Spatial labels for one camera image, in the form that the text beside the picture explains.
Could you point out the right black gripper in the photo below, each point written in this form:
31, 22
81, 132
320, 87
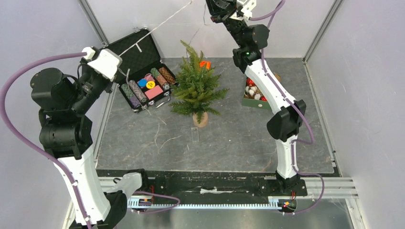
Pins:
218, 8

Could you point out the small green christmas tree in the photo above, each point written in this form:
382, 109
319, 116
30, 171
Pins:
197, 88

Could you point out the green ornament box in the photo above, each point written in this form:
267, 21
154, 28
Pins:
253, 97

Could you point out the clear battery box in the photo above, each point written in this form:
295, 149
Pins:
195, 134

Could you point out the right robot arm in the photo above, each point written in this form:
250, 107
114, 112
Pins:
288, 113

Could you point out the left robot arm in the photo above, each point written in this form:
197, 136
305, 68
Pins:
66, 136

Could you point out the orange plastic piece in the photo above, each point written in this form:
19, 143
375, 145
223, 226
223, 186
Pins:
205, 64

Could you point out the yellow big blind button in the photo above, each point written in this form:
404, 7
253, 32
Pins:
150, 84

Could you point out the black poker chip case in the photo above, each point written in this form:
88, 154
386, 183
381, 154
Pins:
141, 60

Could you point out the pink card deck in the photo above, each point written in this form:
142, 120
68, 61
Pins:
153, 92

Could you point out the blue dealer button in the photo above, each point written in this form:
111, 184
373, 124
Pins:
142, 83

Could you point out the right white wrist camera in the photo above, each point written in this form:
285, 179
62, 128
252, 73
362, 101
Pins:
244, 9

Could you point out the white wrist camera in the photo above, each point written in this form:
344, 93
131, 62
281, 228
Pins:
244, 9
106, 63

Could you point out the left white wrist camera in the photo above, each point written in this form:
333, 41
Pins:
106, 63

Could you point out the aluminium corner frame post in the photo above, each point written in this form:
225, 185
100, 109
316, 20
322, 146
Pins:
94, 22

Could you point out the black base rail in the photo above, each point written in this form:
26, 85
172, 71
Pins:
219, 187

